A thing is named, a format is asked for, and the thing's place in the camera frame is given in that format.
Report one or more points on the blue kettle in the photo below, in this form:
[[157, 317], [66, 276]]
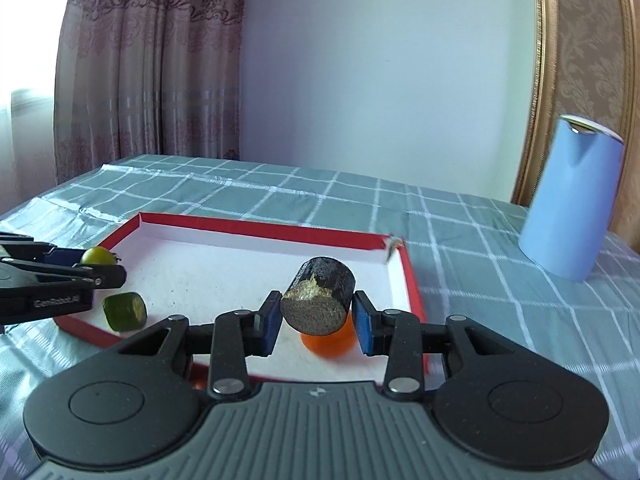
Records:
[[570, 200]]

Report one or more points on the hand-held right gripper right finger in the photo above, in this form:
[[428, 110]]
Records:
[[362, 327]]

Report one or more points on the gold framed wall panel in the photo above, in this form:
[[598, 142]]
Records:
[[585, 60]]

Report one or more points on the dark sugarcane piece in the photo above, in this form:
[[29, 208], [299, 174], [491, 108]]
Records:
[[320, 287]]

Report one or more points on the orange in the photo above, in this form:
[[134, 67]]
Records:
[[327, 345]]

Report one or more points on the red cardboard box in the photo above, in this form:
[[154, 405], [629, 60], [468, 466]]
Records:
[[210, 270]]

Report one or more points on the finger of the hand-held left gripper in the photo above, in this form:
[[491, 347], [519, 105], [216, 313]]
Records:
[[75, 275], [62, 255]]

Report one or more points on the green tomato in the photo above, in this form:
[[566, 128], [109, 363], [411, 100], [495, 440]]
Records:
[[97, 255]]

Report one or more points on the teal checked tablecloth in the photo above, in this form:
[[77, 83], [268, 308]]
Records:
[[475, 285]]

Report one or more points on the white sheer curtain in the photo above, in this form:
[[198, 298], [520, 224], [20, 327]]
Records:
[[30, 150]]

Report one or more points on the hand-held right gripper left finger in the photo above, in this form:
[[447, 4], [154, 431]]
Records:
[[269, 325]]

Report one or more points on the pink patterned curtain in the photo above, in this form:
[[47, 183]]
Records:
[[150, 60]]

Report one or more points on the green cucumber piece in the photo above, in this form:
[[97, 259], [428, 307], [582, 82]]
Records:
[[125, 311]]

